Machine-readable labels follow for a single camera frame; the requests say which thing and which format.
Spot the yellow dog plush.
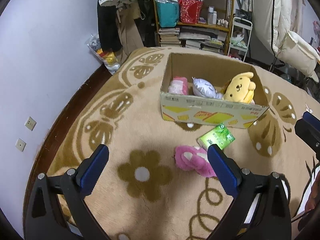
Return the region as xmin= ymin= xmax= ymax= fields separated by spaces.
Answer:
xmin=222 ymin=72 xmax=256 ymax=103

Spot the purple haired doll plush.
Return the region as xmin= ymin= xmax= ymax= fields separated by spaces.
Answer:
xmin=193 ymin=77 xmax=223 ymax=100

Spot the person's right hand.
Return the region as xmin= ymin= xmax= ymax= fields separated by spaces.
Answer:
xmin=305 ymin=176 xmax=319 ymax=212

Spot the pink bunny plush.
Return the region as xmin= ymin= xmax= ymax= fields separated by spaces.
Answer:
xmin=174 ymin=145 xmax=216 ymax=178

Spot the green tissue pack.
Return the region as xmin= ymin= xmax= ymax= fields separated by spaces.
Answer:
xmin=197 ymin=124 xmax=235 ymax=151

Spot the beige floral blanket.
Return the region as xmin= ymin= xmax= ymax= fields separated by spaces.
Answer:
xmin=23 ymin=45 xmax=320 ymax=240

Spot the cardboard box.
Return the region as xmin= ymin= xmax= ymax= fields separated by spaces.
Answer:
xmin=160 ymin=52 xmax=269 ymax=128

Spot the pink tissue pack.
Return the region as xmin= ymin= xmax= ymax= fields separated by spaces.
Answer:
xmin=168 ymin=76 xmax=189 ymax=95

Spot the white utility cart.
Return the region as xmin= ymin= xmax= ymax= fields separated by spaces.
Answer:
xmin=227 ymin=16 xmax=253 ymax=61

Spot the plastic bag of toys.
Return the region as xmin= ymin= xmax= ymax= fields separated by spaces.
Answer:
xmin=87 ymin=34 xmax=120 ymax=75

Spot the cream puffer coat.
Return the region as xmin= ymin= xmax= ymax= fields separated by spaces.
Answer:
xmin=252 ymin=0 xmax=319 ymax=83

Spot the stack of books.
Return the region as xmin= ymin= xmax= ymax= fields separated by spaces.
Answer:
xmin=158 ymin=28 xmax=181 ymax=47

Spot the wooden bookshelf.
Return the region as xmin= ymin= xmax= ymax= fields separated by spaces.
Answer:
xmin=151 ymin=0 xmax=237 ymax=55

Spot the red patterned bag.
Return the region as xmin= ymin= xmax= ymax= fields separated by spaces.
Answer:
xmin=178 ymin=0 xmax=203 ymax=24

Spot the teal bag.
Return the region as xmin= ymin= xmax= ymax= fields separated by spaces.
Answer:
xmin=154 ymin=0 xmax=180 ymax=28

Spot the wall socket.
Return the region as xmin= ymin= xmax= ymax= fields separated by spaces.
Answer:
xmin=15 ymin=138 xmax=26 ymax=152
xmin=24 ymin=116 xmax=37 ymax=131

